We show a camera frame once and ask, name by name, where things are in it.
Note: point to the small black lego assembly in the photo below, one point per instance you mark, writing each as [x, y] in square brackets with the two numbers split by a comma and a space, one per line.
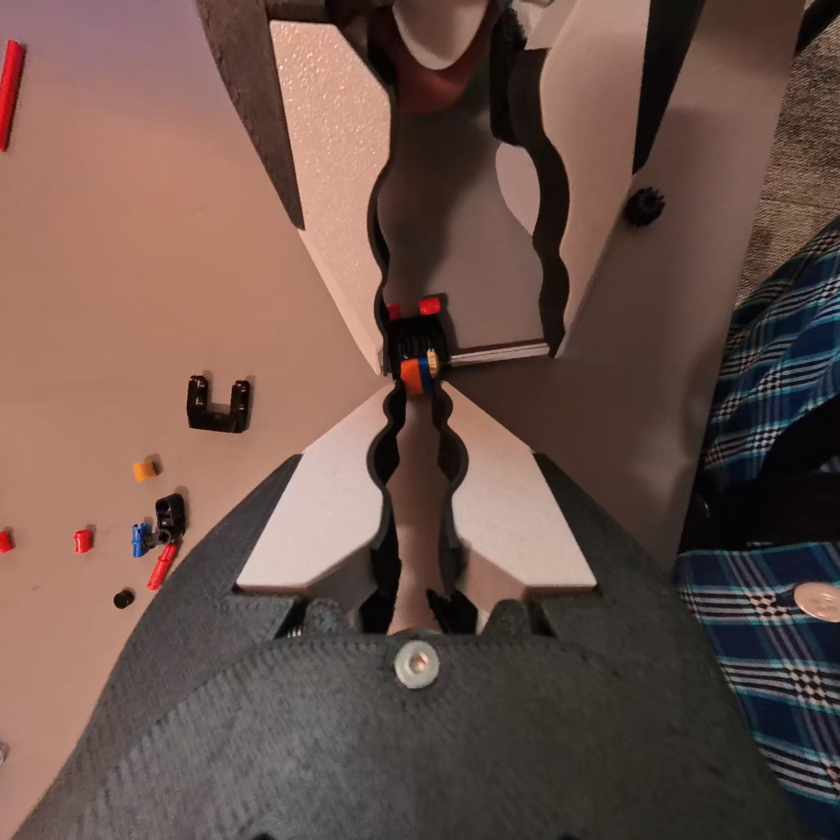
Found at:
[417, 338]

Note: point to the long red lego axle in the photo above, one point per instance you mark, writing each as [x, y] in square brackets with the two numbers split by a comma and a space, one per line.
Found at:
[12, 92]

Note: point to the red lego axle pin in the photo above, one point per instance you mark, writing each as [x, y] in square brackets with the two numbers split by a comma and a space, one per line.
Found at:
[162, 568]

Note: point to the yellow lego bush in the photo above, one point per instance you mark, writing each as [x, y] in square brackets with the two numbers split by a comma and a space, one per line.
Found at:
[145, 470]

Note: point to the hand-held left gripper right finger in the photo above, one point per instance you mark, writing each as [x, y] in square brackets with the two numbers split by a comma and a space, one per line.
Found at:
[525, 525]

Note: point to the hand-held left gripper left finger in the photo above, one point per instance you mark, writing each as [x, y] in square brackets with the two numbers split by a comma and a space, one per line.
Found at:
[315, 525]

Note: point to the orange lego connector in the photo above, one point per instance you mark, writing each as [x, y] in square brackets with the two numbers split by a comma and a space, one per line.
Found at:
[411, 375]

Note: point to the small black lego gear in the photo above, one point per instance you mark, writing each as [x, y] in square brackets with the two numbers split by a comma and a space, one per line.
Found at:
[644, 207]

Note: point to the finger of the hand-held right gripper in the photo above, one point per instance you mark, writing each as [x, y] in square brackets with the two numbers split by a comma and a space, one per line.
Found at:
[597, 131]
[328, 131]

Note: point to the person in blue plaid shirt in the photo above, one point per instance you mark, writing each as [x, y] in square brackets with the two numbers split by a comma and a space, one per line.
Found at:
[754, 656]

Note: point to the black u-shaped lego frame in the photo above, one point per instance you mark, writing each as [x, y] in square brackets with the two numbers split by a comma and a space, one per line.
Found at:
[216, 420]

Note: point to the black angled lego connector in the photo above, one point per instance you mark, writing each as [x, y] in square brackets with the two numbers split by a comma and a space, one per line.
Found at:
[169, 515]

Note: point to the blue lego pin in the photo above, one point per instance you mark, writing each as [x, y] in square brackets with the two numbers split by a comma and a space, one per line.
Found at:
[138, 540]

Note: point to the round black lego piece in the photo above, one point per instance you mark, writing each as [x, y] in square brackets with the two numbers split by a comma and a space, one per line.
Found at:
[123, 598]

